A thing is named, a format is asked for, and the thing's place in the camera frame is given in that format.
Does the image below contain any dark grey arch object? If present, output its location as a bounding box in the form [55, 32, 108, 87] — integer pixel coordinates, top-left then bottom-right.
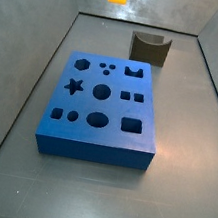
[129, 31, 173, 68]

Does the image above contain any blue shape sorter block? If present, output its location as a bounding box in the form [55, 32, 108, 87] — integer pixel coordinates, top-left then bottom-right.
[35, 51, 156, 170]

